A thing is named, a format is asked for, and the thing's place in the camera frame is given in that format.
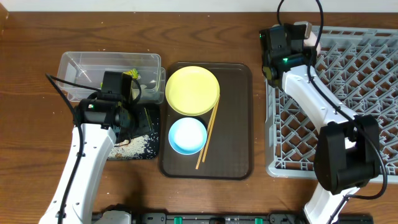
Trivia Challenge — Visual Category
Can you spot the pink bowl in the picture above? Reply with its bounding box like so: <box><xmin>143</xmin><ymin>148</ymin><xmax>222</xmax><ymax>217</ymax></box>
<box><xmin>303</xmin><ymin>30</ymin><xmax>321</xmax><ymax>57</ymax></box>

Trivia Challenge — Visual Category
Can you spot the green snack wrapper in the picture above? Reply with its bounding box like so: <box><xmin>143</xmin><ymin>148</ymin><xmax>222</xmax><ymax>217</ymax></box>
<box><xmin>100</xmin><ymin>68</ymin><xmax>141</xmax><ymax>93</ymax></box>

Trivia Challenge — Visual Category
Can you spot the light blue bowl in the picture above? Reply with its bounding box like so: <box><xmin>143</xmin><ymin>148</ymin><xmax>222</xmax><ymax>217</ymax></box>
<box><xmin>168</xmin><ymin>117</ymin><xmax>206</xmax><ymax>156</ymax></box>

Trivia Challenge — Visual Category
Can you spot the wooden chopstick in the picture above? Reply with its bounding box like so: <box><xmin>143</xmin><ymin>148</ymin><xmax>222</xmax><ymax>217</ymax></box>
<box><xmin>201</xmin><ymin>98</ymin><xmax>220</xmax><ymax>162</ymax></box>
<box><xmin>195</xmin><ymin>98</ymin><xmax>220</xmax><ymax>170</ymax></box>

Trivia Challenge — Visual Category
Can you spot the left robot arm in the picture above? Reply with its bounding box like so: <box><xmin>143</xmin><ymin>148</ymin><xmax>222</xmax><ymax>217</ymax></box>
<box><xmin>40</xmin><ymin>99</ymin><xmax>160</xmax><ymax>223</ymax></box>

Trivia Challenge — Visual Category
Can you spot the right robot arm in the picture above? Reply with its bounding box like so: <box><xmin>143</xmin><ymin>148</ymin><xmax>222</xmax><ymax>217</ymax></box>
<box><xmin>262</xmin><ymin>44</ymin><xmax>387</xmax><ymax>223</ymax></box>

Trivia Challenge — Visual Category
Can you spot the black waste tray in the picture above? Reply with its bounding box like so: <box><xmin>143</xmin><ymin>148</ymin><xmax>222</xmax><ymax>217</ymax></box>
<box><xmin>147</xmin><ymin>104</ymin><xmax>160</xmax><ymax>140</ymax></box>

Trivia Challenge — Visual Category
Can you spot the grey plastic dishwasher rack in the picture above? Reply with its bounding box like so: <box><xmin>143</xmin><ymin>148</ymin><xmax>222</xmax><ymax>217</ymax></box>
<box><xmin>265</xmin><ymin>27</ymin><xmax>397</xmax><ymax>184</ymax></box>

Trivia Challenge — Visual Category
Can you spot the clear plastic waste bin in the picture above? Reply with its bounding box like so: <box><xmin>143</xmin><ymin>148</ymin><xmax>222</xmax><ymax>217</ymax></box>
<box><xmin>57</xmin><ymin>52</ymin><xmax>166</xmax><ymax>105</ymax></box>

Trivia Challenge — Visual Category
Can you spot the yellow plate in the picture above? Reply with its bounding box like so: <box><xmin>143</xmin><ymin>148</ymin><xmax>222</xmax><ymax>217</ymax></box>
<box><xmin>165</xmin><ymin>66</ymin><xmax>220</xmax><ymax>116</ymax></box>

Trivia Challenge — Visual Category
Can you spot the dark brown serving tray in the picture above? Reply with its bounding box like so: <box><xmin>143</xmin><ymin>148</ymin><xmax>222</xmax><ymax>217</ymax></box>
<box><xmin>159</xmin><ymin>62</ymin><xmax>253</xmax><ymax>180</ymax></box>

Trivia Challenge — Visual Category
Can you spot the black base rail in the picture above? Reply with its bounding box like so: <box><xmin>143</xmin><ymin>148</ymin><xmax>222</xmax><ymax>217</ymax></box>
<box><xmin>91</xmin><ymin>203</ymin><xmax>374</xmax><ymax>224</ymax></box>

